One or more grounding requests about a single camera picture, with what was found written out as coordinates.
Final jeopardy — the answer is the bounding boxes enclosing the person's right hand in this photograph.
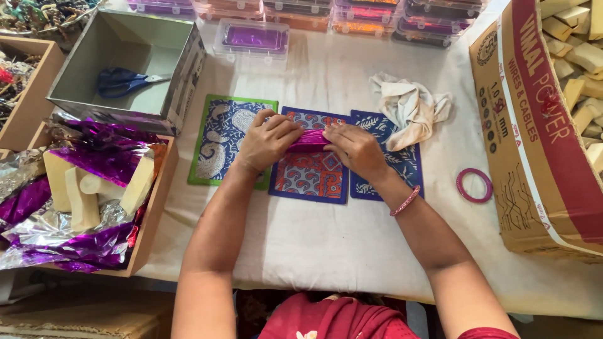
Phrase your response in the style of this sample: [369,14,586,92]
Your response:
[322,123,393,184]

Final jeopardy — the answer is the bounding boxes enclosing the person's left hand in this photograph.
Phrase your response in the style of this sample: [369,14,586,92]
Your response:
[235,109,306,174]

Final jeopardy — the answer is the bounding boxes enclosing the purple foil block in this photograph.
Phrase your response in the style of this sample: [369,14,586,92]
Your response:
[287,129,331,153]

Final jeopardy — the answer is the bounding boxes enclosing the blue bordered orange patterned mat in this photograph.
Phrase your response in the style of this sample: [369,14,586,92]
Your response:
[269,106,351,205]

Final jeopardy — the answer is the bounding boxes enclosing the green bordered blue paisley mat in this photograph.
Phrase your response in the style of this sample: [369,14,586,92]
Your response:
[187,94,280,191]

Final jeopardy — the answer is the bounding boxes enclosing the blue white leaf print mat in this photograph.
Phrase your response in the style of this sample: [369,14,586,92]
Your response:
[350,110,425,202]

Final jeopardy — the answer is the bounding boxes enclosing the crumpled white cloth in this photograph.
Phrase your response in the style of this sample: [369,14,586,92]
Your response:
[369,72,453,152]

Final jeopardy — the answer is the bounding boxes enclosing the pink glitter wrist bangle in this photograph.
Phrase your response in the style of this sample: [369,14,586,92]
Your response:
[389,185,421,217]

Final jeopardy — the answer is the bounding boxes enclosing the clear plastic box purple foil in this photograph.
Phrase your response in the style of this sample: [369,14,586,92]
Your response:
[213,18,290,64]

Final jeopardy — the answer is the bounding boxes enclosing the white tablecloth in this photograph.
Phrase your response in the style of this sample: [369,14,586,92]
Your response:
[137,0,603,321]

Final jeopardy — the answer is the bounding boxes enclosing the stack of clear plastic boxes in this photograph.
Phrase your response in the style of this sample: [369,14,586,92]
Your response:
[126,0,488,49]

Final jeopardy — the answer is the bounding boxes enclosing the wooden tray with foil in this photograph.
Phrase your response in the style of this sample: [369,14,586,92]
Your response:
[0,121,180,277]

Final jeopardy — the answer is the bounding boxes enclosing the pale wooden block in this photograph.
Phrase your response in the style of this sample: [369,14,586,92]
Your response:
[43,150,76,213]
[65,167,101,231]
[79,173,125,201]
[119,155,155,215]

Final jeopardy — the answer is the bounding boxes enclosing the grey cardboard box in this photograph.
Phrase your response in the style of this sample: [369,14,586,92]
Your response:
[46,9,207,137]

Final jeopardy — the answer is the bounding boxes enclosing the person's red clothing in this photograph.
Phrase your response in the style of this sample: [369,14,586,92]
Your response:
[258,292,519,339]

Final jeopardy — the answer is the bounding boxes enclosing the purple foil sheet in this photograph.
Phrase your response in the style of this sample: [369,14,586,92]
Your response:
[49,118,168,188]

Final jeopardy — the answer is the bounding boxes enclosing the brown red printed cardboard carton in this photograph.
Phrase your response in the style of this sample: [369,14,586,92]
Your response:
[469,0,603,263]

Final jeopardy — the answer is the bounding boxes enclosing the crumpled silver purple foil pile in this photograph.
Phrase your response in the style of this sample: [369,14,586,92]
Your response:
[0,148,151,274]

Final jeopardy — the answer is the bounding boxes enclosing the wooden tray with beads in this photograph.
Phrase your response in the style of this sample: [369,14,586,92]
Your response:
[0,37,67,151]

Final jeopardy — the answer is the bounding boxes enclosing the heap of wooden blocks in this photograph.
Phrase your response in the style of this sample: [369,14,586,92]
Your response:
[539,0,603,175]

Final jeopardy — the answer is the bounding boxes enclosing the brown cardboard board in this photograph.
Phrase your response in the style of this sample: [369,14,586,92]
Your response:
[0,282,175,339]

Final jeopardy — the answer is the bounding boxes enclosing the blue handled scissors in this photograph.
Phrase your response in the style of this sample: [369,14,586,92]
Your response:
[96,67,172,100]

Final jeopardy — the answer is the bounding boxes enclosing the tray of colourful beaded strings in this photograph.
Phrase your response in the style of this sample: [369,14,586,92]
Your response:
[0,0,102,38]

